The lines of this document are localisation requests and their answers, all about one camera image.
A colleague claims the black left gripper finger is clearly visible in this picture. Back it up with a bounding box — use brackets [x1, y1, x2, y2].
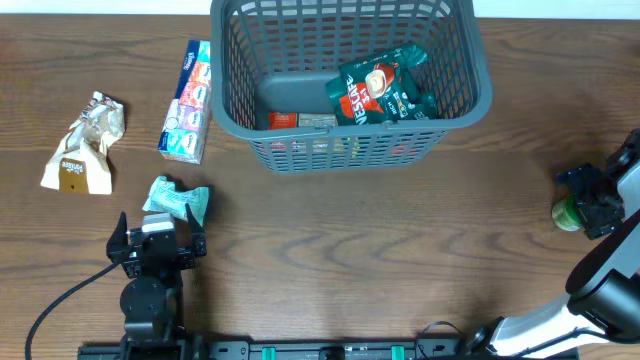
[106, 212, 131, 264]
[185, 204, 207, 257]

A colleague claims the green lid seasoning jar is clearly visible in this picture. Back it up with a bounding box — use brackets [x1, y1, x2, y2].
[551, 196, 583, 232]

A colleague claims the orange snack bar packet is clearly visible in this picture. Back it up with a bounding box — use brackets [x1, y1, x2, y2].
[268, 112, 370, 157]

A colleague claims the green Nescafe coffee pouch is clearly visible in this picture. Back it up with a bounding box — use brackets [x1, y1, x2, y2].
[326, 44, 437, 126]

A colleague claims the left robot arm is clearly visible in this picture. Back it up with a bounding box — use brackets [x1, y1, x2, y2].
[106, 205, 207, 343]

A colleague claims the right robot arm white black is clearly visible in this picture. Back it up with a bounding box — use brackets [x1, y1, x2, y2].
[460, 130, 639, 359]

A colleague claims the colourful tissue pack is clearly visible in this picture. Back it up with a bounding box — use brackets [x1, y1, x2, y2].
[157, 40, 212, 164]

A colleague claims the light green crumpled packet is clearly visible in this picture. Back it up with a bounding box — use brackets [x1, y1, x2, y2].
[142, 176, 210, 226]

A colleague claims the beige paper snack bag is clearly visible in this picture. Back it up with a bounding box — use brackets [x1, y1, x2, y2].
[40, 91, 125, 195]

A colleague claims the grey plastic basket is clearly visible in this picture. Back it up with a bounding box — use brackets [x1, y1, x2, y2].
[210, 0, 492, 173]

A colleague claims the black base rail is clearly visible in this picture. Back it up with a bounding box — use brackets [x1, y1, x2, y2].
[77, 335, 580, 360]

